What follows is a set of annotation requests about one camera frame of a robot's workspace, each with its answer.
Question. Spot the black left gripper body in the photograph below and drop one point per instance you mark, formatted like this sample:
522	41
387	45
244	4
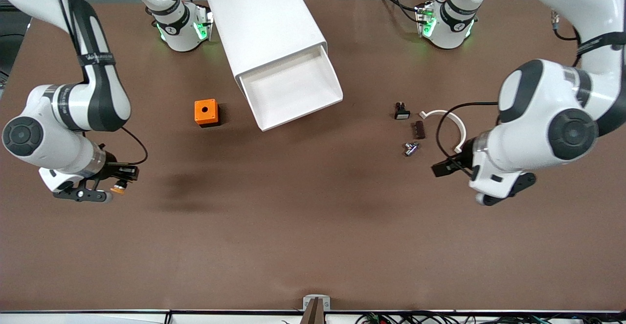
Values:
463	158

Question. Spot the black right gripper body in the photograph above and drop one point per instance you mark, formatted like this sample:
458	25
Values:
112	169

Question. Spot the orange push button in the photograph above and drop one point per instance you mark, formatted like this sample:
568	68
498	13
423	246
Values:
117	189

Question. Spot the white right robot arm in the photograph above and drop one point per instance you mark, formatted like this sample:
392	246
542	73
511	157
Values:
49	143

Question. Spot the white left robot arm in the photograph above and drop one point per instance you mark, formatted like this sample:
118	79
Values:
538	118

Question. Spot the black button with white cap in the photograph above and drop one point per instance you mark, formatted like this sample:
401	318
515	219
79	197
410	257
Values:
402	114

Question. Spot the silver metal small part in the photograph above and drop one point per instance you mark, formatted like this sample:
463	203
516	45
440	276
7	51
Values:
411	149

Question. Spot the white curved plastic arc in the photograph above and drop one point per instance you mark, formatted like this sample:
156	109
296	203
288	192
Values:
452	117

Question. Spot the dark brown small block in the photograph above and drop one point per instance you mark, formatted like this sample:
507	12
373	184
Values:
419	130

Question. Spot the orange box with round hole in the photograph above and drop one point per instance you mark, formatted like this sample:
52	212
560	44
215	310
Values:
199	117

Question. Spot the brown table cover mat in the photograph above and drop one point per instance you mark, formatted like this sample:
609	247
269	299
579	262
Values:
313	226

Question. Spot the grey bracket with brown post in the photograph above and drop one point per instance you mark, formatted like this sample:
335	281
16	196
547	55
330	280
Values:
316	314

